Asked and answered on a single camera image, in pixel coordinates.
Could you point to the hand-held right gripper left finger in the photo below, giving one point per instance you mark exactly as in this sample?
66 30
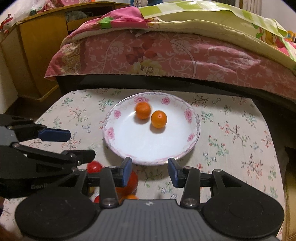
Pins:
126 172

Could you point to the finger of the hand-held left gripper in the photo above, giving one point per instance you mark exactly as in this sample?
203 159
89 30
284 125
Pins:
81 155
55 135

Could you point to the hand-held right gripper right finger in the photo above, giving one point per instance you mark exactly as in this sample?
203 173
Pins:
173 172

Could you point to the orange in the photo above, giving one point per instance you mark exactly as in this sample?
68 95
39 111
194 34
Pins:
131 197
143 110
158 118

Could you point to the white pink-flowered plate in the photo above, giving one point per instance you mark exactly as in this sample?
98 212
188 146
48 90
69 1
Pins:
143 143

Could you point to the small red tomato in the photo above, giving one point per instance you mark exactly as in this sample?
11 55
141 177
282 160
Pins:
97 199

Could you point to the floral tablecloth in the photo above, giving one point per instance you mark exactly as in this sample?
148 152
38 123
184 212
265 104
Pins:
231 139

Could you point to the wooden cabinet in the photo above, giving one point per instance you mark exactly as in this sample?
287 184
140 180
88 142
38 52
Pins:
34 46

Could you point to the grey cloth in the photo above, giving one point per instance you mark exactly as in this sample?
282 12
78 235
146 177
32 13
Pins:
77 15

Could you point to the tan wooden furniture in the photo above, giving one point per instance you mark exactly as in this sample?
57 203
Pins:
290 208

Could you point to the pink bag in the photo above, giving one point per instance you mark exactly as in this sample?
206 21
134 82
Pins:
53 4

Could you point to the cream-lined printed quilt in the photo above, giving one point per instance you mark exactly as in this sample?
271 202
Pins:
208 25

